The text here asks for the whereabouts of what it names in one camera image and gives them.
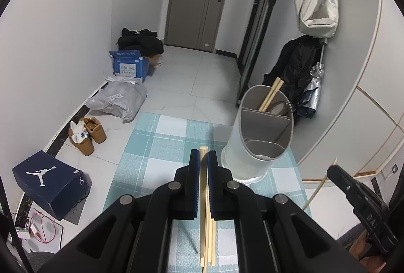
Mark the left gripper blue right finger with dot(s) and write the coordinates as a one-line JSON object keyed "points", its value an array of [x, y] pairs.
{"points": [[273, 234]]}

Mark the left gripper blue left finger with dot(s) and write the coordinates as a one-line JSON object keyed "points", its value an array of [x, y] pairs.
{"points": [[133, 234]]}

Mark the wooden chopstick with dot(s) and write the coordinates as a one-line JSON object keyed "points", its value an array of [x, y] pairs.
{"points": [[318, 188], [202, 205], [209, 242], [213, 246], [268, 96], [272, 97], [207, 211]]}

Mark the person's right hand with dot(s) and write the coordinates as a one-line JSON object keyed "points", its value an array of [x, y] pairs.
{"points": [[366, 250]]}

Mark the blue Jordan shoe box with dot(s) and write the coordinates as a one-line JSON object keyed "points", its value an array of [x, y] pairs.
{"points": [[53, 185]]}

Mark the teal plaid tablecloth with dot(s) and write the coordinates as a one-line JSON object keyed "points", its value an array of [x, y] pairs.
{"points": [[159, 145]]}

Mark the translucent utensil holder cup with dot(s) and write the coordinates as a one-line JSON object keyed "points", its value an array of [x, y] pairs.
{"points": [[258, 138]]}

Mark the tan boot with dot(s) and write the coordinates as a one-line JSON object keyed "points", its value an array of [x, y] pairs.
{"points": [[80, 138], [94, 127]]}

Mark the silver folded umbrella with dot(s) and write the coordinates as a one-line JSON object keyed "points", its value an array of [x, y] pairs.
{"points": [[309, 101]]}

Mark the grey plastic bag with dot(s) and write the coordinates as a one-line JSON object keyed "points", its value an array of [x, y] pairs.
{"points": [[122, 97]]}

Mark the wooden chopstick in holder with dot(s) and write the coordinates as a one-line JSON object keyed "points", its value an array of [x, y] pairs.
{"points": [[272, 97], [268, 96]]}

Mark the blue cardboard box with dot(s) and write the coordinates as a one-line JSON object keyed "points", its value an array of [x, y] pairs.
{"points": [[130, 63]]}

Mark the black hanging jacket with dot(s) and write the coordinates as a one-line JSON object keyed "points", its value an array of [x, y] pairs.
{"points": [[293, 66]]}

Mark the black clothes pile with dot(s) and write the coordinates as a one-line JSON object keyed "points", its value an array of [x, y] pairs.
{"points": [[145, 41]]}

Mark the white hanging bag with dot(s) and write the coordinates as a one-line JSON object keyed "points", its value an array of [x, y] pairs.
{"points": [[317, 19]]}

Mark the dark door frame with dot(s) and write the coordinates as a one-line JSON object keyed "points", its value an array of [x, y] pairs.
{"points": [[252, 43]]}

